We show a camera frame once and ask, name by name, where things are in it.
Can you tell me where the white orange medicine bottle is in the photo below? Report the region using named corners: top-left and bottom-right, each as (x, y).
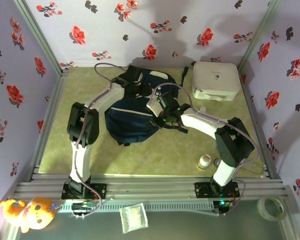
top-left (196, 154), bottom-right (212, 171)

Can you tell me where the white slotted cable duct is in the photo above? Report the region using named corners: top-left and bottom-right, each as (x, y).
top-left (56, 201), bottom-right (215, 214)

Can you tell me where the lilac right arm cable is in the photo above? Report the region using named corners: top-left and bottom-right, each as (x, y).
top-left (151, 83), bottom-right (261, 217)

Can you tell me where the orange plush toy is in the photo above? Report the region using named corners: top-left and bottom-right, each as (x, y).
top-left (0, 197), bottom-right (58, 234)

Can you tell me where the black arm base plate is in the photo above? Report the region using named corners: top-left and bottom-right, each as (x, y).
top-left (194, 181), bottom-right (240, 200)
top-left (61, 182), bottom-right (108, 200)

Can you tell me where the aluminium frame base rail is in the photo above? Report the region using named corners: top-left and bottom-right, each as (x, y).
top-left (13, 174), bottom-right (291, 201)

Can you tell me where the aluminium frame post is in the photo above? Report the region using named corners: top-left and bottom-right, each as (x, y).
top-left (12, 0), bottom-right (67, 76)
top-left (238, 0), bottom-right (282, 73)

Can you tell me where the white storage case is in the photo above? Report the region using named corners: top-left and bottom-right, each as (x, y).
top-left (191, 61), bottom-right (242, 102)

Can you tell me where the white plastic packet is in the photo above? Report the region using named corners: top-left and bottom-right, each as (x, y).
top-left (119, 202), bottom-right (149, 235)

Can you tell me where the aluminium frame side rail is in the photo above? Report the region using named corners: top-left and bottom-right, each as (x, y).
top-left (27, 68), bottom-right (70, 182)
top-left (238, 71), bottom-right (282, 180)

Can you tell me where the lilac left arm cable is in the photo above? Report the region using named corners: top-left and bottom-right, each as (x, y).
top-left (72, 62), bottom-right (131, 220)

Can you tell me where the clear tape roll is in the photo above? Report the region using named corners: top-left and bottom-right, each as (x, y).
top-left (255, 195), bottom-right (288, 222)

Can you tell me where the navy blue backpack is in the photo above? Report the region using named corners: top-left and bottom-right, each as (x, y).
top-left (104, 65), bottom-right (191, 147)

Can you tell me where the lilac arm cable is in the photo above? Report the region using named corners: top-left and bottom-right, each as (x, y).
top-left (151, 83), bottom-right (261, 217)
top-left (72, 62), bottom-right (131, 220)

